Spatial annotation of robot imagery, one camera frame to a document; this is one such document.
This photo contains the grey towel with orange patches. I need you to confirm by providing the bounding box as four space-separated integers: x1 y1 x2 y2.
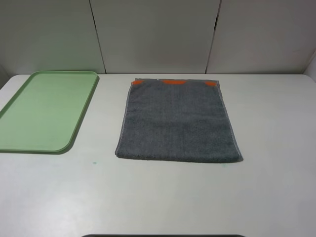
115 79 243 163

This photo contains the green plastic tray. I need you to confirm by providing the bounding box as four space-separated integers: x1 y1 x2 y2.
0 71 98 154

